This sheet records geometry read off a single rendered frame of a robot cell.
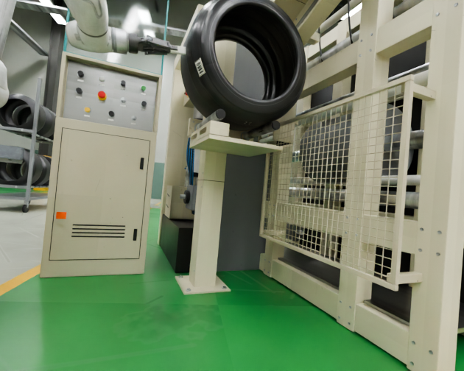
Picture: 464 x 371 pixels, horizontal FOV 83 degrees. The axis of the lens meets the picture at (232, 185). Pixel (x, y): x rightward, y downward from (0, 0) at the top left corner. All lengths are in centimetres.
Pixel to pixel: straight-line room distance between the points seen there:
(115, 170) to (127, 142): 18
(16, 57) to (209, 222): 1174
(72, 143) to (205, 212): 85
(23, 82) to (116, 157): 1077
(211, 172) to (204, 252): 46
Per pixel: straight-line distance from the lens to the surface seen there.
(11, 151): 104
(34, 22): 1305
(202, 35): 123
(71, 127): 177
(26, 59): 1261
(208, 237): 153
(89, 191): 173
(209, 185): 150
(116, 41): 124
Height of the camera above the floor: 57
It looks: 1 degrees up
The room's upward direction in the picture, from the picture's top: 5 degrees clockwise
